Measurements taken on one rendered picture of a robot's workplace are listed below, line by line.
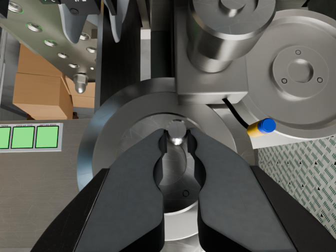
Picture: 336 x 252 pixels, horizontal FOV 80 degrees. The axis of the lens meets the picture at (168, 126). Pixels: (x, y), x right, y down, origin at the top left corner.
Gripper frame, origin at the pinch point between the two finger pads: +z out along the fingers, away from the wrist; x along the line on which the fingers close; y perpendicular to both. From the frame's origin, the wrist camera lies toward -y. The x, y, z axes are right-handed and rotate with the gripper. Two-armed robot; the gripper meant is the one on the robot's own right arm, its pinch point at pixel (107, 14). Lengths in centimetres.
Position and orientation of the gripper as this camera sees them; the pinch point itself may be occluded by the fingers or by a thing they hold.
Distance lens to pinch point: 25.9
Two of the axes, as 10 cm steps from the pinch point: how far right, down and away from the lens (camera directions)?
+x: 10.0, -0.2, -0.2
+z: 0.2, 1.7, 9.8
